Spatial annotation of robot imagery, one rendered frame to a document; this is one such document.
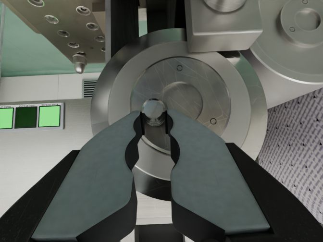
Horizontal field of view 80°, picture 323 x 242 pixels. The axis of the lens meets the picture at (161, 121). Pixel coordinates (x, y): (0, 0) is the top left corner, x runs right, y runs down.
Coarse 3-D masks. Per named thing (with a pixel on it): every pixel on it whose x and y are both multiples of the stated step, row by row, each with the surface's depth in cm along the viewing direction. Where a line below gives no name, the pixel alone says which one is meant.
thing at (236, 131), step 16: (160, 48) 16; (176, 48) 16; (128, 64) 16; (144, 64) 16; (208, 64) 16; (224, 64) 16; (128, 80) 16; (224, 80) 16; (240, 80) 16; (112, 96) 16; (128, 96) 16; (240, 96) 16; (112, 112) 16; (128, 112) 15; (240, 112) 15; (240, 128) 15; (144, 144) 15; (240, 144) 15; (144, 160) 15; (160, 160) 15; (160, 176) 15
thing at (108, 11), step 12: (108, 0) 19; (120, 0) 24; (108, 12) 18; (120, 12) 23; (132, 12) 34; (108, 24) 18; (120, 24) 23; (132, 24) 33; (108, 36) 18; (120, 36) 23; (132, 36) 33; (108, 48) 18; (120, 48) 22; (108, 60) 18
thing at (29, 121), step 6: (18, 108) 50; (24, 108) 50; (30, 108) 50; (18, 114) 49; (24, 114) 49; (30, 114) 49; (18, 120) 49; (24, 120) 49; (30, 120) 49; (18, 126) 49; (24, 126) 49; (30, 126) 49
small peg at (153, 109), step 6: (144, 102) 11; (150, 102) 11; (156, 102) 11; (144, 108) 11; (150, 108) 11; (156, 108) 11; (162, 108) 11; (144, 114) 11; (150, 114) 11; (156, 114) 11; (162, 114) 11; (150, 120) 11; (156, 120) 11; (162, 120) 12; (156, 126) 14
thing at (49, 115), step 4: (40, 108) 49; (44, 108) 49; (48, 108) 49; (52, 108) 49; (56, 108) 49; (40, 112) 49; (44, 112) 49; (48, 112) 49; (52, 112) 49; (56, 112) 49; (40, 116) 49; (44, 116) 49; (48, 116) 49; (52, 116) 49; (56, 116) 49; (40, 120) 49; (44, 120) 49; (48, 120) 49; (52, 120) 49; (56, 120) 49; (40, 124) 49; (44, 124) 49; (48, 124) 49; (52, 124) 49; (56, 124) 49
